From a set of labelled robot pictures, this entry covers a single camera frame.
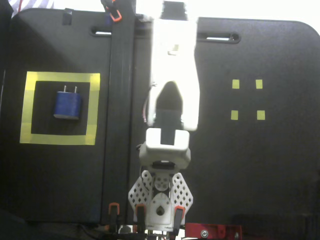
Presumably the blue and white charger block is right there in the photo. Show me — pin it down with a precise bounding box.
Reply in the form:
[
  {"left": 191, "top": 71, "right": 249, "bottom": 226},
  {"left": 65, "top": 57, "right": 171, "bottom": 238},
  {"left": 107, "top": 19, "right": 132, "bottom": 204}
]
[{"left": 52, "top": 85, "right": 83, "bottom": 121}]

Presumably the black flat strip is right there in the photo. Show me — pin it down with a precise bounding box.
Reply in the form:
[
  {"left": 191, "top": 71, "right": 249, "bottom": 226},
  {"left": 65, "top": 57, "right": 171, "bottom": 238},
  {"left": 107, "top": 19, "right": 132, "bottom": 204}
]
[{"left": 101, "top": 0, "right": 137, "bottom": 226}]

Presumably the orange and black base clamp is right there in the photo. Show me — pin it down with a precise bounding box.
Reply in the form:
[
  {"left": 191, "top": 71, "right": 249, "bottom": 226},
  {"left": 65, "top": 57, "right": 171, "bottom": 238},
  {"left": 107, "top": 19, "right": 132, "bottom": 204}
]
[
  {"left": 173, "top": 206, "right": 186, "bottom": 235},
  {"left": 134, "top": 203, "right": 147, "bottom": 232},
  {"left": 107, "top": 202, "right": 121, "bottom": 233}
]

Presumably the yellow tape square outline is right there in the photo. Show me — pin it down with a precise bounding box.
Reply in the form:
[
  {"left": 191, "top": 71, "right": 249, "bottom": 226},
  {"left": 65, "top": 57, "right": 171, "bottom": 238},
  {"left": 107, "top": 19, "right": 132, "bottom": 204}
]
[{"left": 19, "top": 71, "right": 101, "bottom": 146}]

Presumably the orange and black spring clamp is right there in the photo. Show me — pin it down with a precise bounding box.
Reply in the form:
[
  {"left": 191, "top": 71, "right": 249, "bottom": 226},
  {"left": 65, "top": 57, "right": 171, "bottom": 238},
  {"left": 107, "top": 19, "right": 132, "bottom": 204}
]
[{"left": 100, "top": 0, "right": 123, "bottom": 24}]

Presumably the black tape piece on table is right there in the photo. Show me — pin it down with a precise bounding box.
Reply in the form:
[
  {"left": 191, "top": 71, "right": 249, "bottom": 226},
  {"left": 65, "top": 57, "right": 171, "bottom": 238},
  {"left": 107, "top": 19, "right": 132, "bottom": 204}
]
[{"left": 61, "top": 8, "right": 74, "bottom": 26}]

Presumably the white striped cloth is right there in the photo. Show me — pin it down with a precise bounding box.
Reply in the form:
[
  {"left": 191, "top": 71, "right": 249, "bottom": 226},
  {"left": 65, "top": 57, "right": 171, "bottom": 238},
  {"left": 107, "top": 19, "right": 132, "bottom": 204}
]
[{"left": 9, "top": 0, "right": 55, "bottom": 18}]

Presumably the red angle bracket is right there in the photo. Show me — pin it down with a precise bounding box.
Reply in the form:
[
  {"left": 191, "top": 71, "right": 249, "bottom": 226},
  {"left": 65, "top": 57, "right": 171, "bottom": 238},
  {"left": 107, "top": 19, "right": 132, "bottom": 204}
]
[{"left": 185, "top": 222, "right": 243, "bottom": 240}]

